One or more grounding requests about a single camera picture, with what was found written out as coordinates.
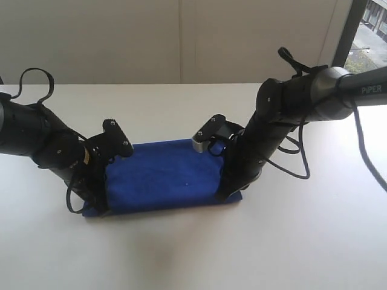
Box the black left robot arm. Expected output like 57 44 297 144
1 92 108 214

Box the blue microfiber towel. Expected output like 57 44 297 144
81 138 244 218

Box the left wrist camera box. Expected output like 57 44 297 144
86 119 134 162

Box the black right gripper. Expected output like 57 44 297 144
216 132 272 201

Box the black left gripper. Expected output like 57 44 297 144
54 147 109 216

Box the dark window frame post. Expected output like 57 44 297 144
331 0 368 67

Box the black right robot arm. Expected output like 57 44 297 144
215 67 386 201

